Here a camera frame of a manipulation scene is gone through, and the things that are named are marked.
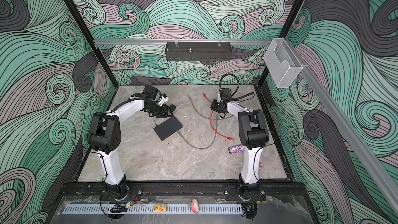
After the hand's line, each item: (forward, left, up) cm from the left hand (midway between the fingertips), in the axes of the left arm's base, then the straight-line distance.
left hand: (170, 114), depth 93 cm
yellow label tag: (-46, 0, -7) cm, 47 cm away
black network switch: (-5, +2, -8) cm, 10 cm away
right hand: (+10, -27, -4) cm, 29 cm away
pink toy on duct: (-46, -16, -3) cm, 48 cm away
